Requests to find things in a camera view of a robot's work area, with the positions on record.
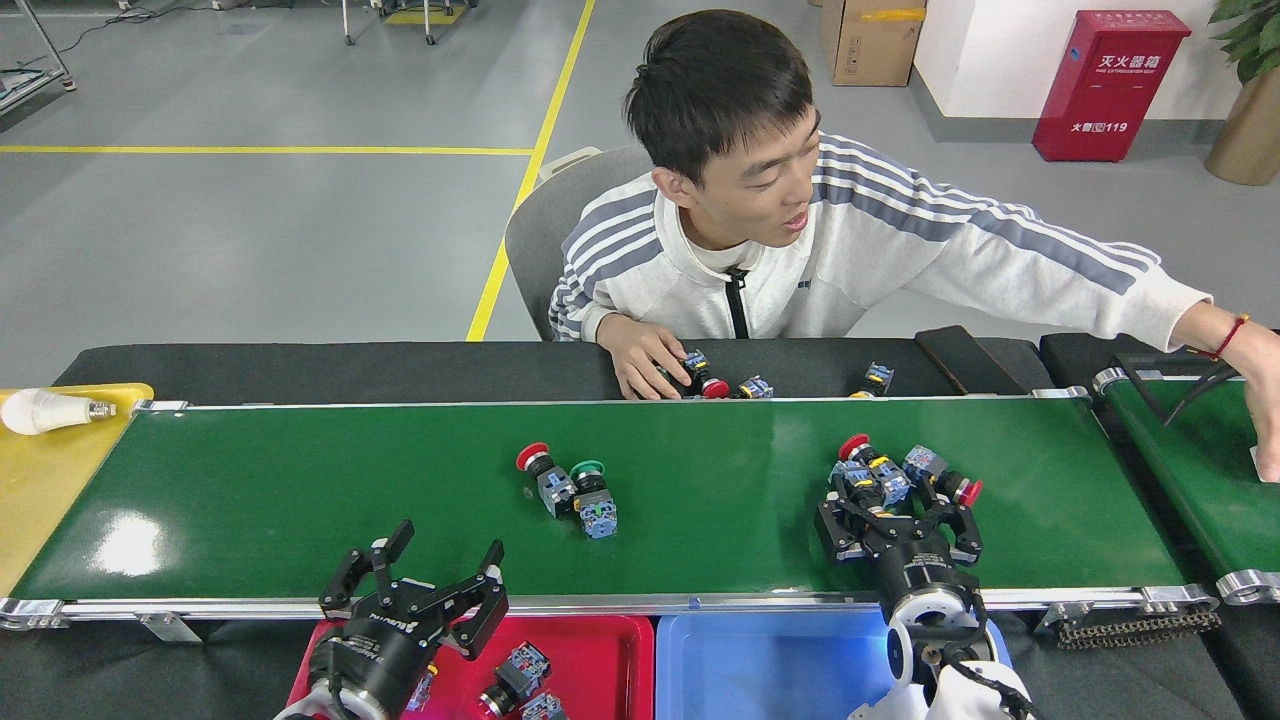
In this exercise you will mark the yellow plastic tray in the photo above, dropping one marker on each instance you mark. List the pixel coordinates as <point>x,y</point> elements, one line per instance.
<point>50,490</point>

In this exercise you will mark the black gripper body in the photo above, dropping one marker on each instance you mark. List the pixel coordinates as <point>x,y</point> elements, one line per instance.
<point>930,560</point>
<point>380,660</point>

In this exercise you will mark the black rectangular pad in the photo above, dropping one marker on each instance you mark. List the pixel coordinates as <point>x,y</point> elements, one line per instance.
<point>970,360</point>

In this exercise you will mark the brown cardboard box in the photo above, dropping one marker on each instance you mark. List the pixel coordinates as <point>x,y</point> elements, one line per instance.
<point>870,45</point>

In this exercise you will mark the blue plastic bin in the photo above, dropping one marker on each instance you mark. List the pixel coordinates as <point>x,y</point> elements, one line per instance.
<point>760,670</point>

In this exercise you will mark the black metal bracket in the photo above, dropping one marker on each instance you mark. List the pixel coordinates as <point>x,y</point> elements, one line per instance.
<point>1140,390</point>

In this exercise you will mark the potted plant in golden pot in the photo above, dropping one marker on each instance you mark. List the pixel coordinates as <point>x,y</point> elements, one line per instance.
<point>1250,140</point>

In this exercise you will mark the white light bulb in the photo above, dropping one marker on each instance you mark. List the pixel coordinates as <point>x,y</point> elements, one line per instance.
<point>40,412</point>

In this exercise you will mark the person's right hand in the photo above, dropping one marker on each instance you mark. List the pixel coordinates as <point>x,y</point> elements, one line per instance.
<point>640,360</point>

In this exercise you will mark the person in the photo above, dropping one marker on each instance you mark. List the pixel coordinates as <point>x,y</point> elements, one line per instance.
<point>870,250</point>

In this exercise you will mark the grey office chair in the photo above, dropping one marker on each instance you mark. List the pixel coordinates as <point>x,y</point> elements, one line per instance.
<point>540,230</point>

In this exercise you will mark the large red plastic bin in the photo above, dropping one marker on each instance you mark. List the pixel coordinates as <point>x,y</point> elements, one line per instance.
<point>600,670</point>

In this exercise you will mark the grey metal rack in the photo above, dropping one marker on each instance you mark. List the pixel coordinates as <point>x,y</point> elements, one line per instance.
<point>20,90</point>

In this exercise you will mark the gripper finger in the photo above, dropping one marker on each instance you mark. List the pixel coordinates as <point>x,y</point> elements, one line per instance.
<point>365,575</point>
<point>850,535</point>
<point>965,530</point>
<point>475,610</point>

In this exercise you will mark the short green conveyor belt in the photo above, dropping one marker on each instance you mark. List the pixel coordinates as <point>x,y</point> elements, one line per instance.
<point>1210,500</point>

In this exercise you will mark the red fire extinguisher cabinet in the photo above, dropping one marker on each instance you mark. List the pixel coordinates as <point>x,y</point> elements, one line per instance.
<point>1105,95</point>

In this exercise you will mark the person's left hand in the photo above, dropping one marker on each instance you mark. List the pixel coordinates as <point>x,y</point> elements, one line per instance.
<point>1262,380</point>

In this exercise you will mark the white wheeled stand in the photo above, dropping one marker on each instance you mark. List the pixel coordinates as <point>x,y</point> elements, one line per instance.
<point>348,25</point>

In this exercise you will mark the long green conveyor belt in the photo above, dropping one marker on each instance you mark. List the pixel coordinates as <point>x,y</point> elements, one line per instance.
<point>300,500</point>

